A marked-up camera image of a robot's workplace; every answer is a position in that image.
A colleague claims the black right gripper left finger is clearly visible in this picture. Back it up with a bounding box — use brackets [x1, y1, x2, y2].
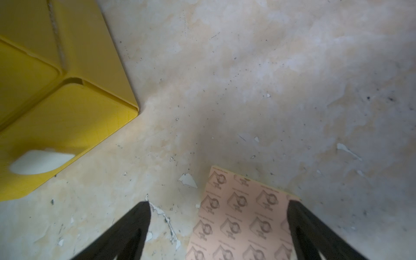
[73, 201, 151, 260]

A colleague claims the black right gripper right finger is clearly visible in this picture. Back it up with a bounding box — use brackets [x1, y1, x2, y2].
[287, 200, 367, 260]

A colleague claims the orange patterned sticky note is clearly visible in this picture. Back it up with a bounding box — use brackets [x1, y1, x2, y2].
[185, 166, 298, 260]

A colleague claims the yellow drawer cabinet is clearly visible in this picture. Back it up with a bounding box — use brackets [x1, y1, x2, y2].
[1, 1, 139, 201]

